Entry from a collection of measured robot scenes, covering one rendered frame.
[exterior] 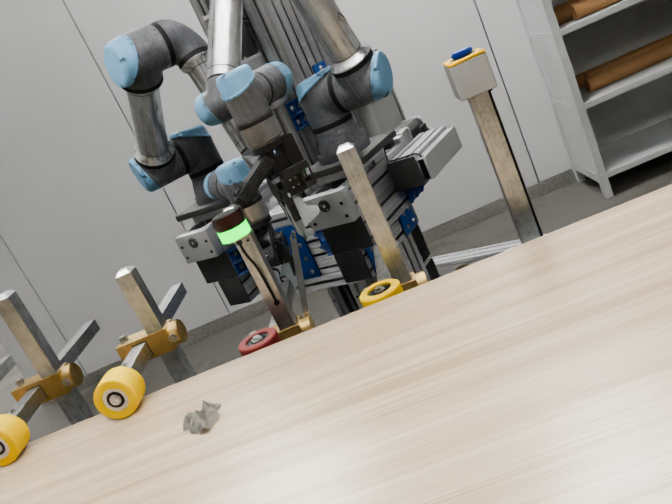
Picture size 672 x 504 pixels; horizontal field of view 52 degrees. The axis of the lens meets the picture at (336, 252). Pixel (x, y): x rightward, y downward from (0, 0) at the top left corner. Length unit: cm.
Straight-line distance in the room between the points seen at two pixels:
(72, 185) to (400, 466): 361
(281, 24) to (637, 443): 166
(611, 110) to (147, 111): 292
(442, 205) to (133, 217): 180
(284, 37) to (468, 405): 145
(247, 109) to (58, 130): 292
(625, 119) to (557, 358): 345
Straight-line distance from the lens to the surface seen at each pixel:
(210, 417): 113
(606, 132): 426
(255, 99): 136
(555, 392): 84
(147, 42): 183
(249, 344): 132
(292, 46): 211
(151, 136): 201
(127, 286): 143
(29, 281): 454
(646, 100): 432
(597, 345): 90
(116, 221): 423
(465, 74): 127
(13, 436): 143
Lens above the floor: 136
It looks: 17 degrees down
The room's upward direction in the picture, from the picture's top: 25 degrees counter-clockwise
